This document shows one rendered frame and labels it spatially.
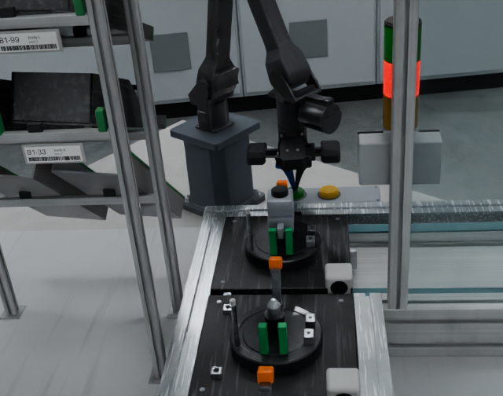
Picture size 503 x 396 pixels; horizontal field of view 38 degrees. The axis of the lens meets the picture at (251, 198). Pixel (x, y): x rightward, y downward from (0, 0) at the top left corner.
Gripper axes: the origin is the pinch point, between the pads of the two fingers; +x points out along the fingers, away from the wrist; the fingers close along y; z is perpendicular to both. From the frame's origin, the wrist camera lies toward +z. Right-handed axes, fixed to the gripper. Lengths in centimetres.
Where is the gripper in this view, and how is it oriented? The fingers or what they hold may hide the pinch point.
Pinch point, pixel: (294, 175)
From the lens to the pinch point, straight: 148.7
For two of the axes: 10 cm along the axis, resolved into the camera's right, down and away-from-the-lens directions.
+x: 0.7, 8.7, 4.9
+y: 9.9, -0.2, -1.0
